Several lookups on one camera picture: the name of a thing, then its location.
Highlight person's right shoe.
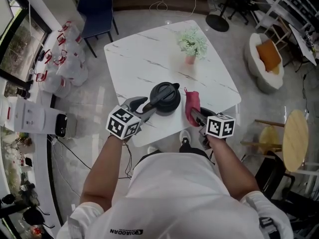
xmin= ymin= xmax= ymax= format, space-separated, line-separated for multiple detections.
xmin=178 ymin=129 xmax=192 ymax=146

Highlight round wooden table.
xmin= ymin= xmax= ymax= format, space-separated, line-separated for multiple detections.
xmin=283 ymin=109 xmax=310 ymax=173

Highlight person's right forearm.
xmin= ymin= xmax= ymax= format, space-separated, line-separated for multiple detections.
xmin=208 ymin=135 xmax=260 ymax=201

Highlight person's left forearm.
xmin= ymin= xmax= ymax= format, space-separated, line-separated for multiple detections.
xmin=80 ymin=134 xmax=125 ymax=213

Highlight black cylindrical canister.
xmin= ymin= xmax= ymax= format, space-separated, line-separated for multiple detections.
xmin=14 ymin=87 xmax=30 ymax=98

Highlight black floor cable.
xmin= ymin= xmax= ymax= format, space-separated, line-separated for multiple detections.
xmin=48 ymin=137 xmax=93 ymax=170

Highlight grey shoulder strap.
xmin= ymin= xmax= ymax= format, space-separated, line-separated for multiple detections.
xmin=259 ymin=217 xmax=277 ymax=234

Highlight person's white t-shirt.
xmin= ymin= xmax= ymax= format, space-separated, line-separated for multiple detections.
xmin=56 ymin=152 xmax=294 ymax=239

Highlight black-framed window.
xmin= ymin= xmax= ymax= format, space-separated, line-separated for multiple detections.
xmin=0 ymin=0 xmax=53 ymax=239

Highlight white floor cable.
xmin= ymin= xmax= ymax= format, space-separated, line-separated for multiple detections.
xmin=149 ymin=0 xmax=215 ymax=17

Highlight blue chair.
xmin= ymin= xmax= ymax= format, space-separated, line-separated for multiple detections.
xmin=77 ymin=0 xmax=119 ymax=58

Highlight light wooden rack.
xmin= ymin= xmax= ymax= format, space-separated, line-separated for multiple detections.
xmin=256 ymin=16 xmax=292 ymax=52

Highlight white water dispenser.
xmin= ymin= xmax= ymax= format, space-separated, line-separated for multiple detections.
xmin=4 ymin=100 xmax=67 ymax=135

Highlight grey waste bin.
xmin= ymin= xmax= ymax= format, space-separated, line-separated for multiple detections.
xmin=54 ymin=113 xmax=77 ymax=139

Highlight pink cloth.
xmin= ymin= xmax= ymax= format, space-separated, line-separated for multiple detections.
xmin=183 ymin=87 xmax=201 ymax=127

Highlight left hand-held gripper cable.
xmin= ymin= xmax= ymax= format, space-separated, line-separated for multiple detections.
xmin=122 ymin=142 xmax=134 ymax=179

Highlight orange cushion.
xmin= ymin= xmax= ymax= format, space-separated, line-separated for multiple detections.
xmin=256 ymin=39 xmax=281 ymax=72

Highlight cluster of small bottles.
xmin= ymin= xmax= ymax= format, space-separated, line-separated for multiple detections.
xmin=4 ymin=130 xmax=40 ymax=206

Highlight white round armchair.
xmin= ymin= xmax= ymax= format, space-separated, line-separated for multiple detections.
xmin=243 ymin=32 xmax=285 ymax=94

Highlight person's black trousers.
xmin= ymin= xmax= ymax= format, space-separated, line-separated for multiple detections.
xmin=179 ymin=144 xmax=215 ymax=159

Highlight black metal chair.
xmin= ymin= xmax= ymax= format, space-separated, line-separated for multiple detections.
xmin=254 ymin=150 xmax=296 ymax=199

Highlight cluster of clear water jugs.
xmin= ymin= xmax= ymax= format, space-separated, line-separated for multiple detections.
xmin=36 ymin=20 xmax=89 ymax=99

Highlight black kettle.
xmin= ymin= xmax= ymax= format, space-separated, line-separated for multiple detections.
xmin=144 ymin=81 xmax=182 ymax=117

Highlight black face mask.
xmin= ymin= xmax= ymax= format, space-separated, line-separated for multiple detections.
xmin=22 ymin=207 xmax=55 ymax=229
xmin=0 ymin=194 xmax=15 ymax=206

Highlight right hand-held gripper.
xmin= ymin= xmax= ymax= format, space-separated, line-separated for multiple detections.
xmin=191 ymin=107 xmax=236 ymax=150

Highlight pale flowers in pink pot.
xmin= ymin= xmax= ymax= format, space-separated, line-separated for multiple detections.
xmin=177 ymin=26 xmax=208 ymax=65

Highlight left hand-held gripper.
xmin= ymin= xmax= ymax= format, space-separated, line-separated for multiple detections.
xmin=106 ymin=96 xmax=158 ymax=142

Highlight yellow wooden stool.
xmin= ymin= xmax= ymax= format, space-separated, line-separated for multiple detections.
xmin=240 ymin=118 xmax=286 ymax=156

